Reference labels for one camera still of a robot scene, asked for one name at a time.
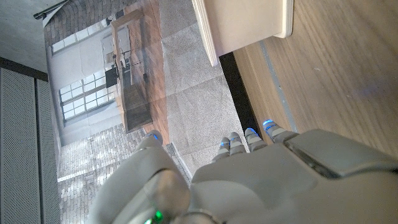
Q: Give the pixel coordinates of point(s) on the black backdrop stand pole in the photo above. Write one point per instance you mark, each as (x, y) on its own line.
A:
(49, 10)

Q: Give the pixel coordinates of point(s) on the printed room backdrop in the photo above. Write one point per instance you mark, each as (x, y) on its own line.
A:
(192, 102)

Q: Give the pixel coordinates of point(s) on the light wooden slot box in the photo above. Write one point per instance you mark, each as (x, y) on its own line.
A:
(242, 21)

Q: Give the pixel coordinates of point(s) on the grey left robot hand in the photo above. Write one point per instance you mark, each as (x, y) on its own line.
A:
(280, 186)

